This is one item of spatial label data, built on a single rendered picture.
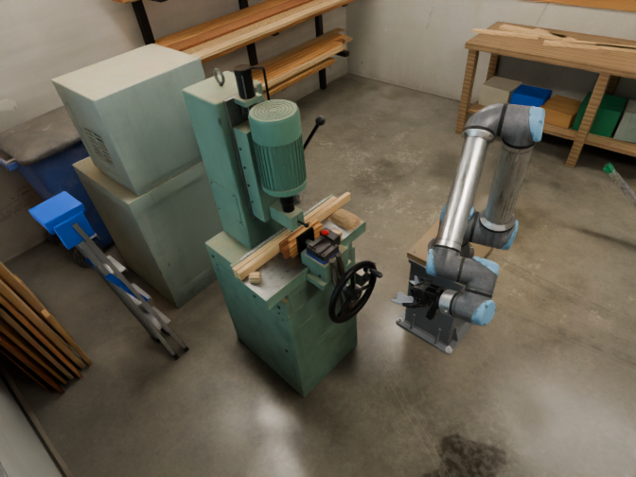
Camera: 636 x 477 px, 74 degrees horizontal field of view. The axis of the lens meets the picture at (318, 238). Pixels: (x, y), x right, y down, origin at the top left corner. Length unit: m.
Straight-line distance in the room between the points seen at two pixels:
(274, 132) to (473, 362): 1.72
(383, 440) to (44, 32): 3.28
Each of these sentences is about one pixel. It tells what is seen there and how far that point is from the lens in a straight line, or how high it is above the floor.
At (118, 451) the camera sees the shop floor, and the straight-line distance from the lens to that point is 2.57.
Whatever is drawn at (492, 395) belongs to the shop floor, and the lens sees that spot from 2.50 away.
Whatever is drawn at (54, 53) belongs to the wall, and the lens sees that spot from 3.65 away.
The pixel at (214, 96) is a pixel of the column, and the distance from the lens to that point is 1.64.
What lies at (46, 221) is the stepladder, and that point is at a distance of 1.95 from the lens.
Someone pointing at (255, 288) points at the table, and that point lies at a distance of 1.68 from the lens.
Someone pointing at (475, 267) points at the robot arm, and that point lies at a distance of 1.50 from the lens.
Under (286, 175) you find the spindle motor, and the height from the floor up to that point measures 1.29.
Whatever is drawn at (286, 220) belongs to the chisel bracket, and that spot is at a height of 1.05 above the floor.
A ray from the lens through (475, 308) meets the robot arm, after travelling 1.49.
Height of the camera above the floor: 2.14
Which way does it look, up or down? 43 degrees down
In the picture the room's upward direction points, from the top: 6 degrees counter-clockwise
